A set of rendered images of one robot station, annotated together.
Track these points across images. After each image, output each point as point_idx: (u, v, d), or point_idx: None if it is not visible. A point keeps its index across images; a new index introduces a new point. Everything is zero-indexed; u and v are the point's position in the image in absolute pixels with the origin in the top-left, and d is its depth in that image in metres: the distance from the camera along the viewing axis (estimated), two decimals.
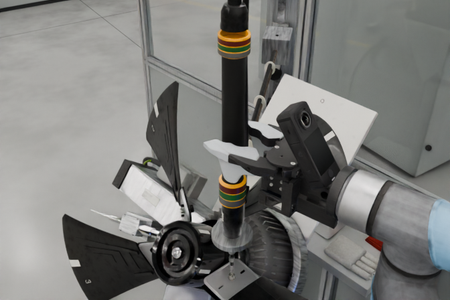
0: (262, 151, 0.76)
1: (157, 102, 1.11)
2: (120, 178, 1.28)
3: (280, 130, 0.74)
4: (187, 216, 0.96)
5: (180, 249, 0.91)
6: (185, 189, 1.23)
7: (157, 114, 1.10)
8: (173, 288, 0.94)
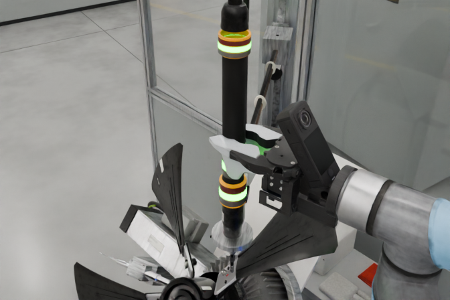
0: None
1: (162, 158, 1.19)
2: (127, 222, 1.37)
3: (276, 130, 0.73)
4: (190, 271, 1.05)
5: None
6: (188, 234, 1.31)
7: (163, 169, 1.18)
8: None
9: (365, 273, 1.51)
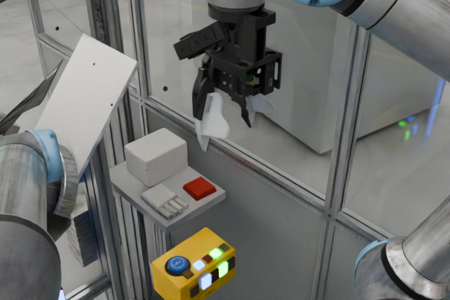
0: (263, 103, 0.72)
1: None
2: None
3: None
4: None
5: None
6: None
7: None
8: None
9: (188, 184, 1.59)
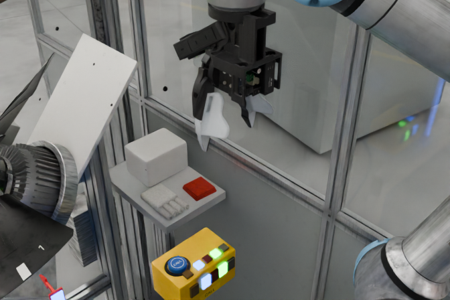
0: (263, 103, 0.72)
1: (45, 63, 1.02)
2: None
3: None
4: None
5: None
6: None
7: None
8: None
9: (188, 184, 1.59)
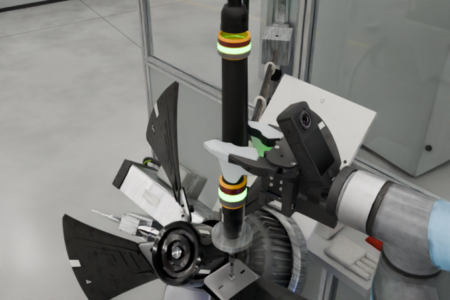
0: (262, 151, 0.76)
1: (324, 127, 0.86)
2: (120, 178, 1.28)
3: (280, 130, 0.74)
4: None
5: (179, 256, 0.91)
6: (185, 189, 1.23)
7: None
8: None
9: (373, 236, 1.42)
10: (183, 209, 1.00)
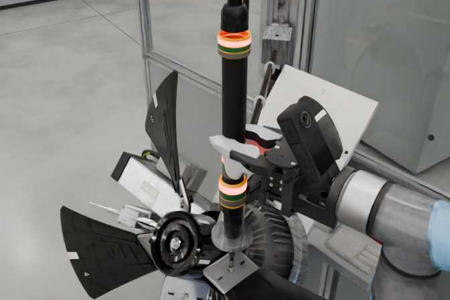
0: None
1: (325, 115, 0.85)
2: (119, 170, 1.27)
3: (276, 130, 0.73)
4: None
5: (179, 246, 0.90)
6: (185, 181, 1.21)
7: None
8: None
9: None
10: (182, 199, 0.99)
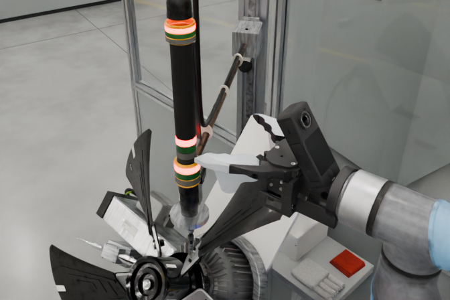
0: None
1: None
2: (104, 208, 1.41)
3: None
4: (181, 272, 1.04)
5: (149, 287, 1.04)
6: (161, 219, 1.36)
7: None
8: None
9: (336, 258, 1.56)
10: (155, 243, 1.14)
